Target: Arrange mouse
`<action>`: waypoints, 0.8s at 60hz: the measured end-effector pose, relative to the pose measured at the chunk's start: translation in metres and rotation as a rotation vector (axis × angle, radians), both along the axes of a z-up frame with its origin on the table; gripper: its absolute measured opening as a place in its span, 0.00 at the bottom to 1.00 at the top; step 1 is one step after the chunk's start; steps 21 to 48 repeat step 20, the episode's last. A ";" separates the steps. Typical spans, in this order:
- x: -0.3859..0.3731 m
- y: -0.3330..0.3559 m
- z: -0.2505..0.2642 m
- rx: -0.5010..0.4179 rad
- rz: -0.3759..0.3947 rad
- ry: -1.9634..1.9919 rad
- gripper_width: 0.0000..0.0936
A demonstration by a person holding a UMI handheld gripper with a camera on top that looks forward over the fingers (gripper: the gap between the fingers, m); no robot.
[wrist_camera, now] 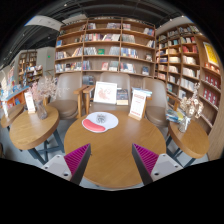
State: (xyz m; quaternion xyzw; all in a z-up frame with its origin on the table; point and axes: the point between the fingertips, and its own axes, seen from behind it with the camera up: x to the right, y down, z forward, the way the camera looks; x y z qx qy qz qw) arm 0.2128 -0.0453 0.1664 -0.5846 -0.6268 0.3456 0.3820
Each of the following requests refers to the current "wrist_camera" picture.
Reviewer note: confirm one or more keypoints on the small white red sign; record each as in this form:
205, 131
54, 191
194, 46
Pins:
30, 102

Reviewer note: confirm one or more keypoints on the tall wooden bookshelf unit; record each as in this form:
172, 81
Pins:
186, 60

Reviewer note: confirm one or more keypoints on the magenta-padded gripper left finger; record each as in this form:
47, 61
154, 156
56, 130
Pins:
76, 160

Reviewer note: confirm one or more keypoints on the yellow wall poster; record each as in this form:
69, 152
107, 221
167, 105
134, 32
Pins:
211, 54

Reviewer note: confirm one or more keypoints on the wide wooden bookshelf unit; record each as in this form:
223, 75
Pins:
103, 43

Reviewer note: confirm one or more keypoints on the white red sign wooden base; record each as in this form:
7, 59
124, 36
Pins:
137, 105

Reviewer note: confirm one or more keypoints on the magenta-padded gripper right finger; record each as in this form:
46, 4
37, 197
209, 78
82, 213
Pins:
146, 160

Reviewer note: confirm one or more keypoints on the white mouse pad red wrist-rest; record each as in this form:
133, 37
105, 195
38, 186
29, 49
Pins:
111, 125

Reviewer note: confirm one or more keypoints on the glass vase pale flowers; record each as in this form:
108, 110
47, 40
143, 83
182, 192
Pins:
41, 100

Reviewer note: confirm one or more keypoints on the stack of colourful books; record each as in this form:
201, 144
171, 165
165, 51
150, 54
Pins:
174, 116

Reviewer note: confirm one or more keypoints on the dark cover book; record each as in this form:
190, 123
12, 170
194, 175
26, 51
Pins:
122, 96

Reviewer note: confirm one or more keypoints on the transparent computer mouse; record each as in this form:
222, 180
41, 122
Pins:
101, 118

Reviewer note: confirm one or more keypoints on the orange book display stand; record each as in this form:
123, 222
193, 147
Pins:
15, 95

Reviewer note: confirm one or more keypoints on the glass vase dried flowers ribbon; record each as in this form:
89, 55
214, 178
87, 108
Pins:
188, 110

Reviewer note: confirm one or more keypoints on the white framed flower picture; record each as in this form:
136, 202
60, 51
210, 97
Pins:
105, 92

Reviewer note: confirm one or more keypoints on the brown padded wooden armchair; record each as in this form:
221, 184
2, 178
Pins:
115, 78
68, 106
155, 113

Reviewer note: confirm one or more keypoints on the round wooden side table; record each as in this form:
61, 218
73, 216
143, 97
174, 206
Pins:
33, 130
191, 140
11, 116

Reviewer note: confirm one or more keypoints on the distant wooden bookshelf unit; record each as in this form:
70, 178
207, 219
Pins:
30, 66

